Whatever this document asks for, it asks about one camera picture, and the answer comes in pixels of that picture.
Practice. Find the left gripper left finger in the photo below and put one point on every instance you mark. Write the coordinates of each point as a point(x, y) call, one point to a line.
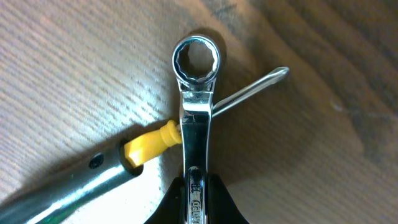
point(168, 211)

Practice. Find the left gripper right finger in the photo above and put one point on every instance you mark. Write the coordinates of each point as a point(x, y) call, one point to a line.
point(221, 206)

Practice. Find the silver ring wrench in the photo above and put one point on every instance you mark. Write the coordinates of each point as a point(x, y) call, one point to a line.
point(195, 116)

